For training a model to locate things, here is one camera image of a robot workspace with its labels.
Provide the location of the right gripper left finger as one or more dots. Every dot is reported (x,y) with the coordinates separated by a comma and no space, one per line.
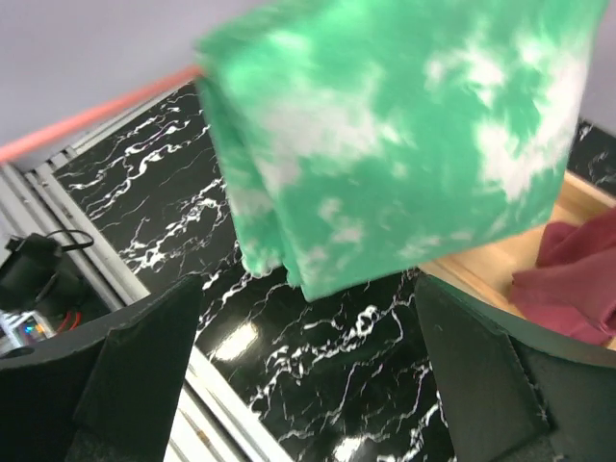
(105,391)

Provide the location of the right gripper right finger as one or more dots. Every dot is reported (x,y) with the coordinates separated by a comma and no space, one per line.
(512,390)

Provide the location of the green patterned garment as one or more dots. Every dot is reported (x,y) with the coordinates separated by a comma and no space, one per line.
(358,139)

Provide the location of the pink wire hanger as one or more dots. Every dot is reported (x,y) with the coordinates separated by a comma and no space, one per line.
(76,123)

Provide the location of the wooden clothes rack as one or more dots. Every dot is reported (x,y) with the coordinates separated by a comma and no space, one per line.
(485,272)

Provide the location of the maroon tank top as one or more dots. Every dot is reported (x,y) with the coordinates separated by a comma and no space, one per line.
(571,289)

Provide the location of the black marbled table mat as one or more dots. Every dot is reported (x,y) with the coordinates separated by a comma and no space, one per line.
(344,378)

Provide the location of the aluminium mounting rail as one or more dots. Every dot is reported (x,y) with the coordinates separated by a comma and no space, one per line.
(96,264)

